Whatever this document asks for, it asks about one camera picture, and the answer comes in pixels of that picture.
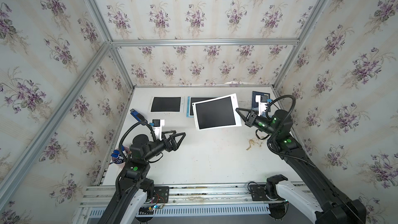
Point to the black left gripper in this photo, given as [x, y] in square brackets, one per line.
[171, 140]

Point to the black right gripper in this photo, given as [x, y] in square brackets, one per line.
[249, 121]

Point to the white drawing tablet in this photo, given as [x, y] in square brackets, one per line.
[216, 113]
[160, 104]

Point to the blue framed drawing tablet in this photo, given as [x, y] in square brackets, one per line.
[194, 99]

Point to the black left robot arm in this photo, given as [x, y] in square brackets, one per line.
[133, 188]

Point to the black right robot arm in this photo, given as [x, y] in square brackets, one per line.
[329, 205]

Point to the dark blue book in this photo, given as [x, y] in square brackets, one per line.
[259, 97]

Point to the pink pen cup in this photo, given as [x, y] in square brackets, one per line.
[117, 158]

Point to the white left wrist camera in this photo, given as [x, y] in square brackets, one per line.
[157, 125]

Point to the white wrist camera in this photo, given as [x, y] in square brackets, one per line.
[157, 125]
[263, 108]

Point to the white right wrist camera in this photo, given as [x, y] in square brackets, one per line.
[263, 108]

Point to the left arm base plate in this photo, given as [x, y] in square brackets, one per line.
[160, 195]

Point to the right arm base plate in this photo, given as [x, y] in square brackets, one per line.
[258, 192]

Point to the white vented cable duct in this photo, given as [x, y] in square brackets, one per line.
[207, 210]

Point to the aluminium mounting rail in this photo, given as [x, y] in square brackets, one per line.
[236, 193]

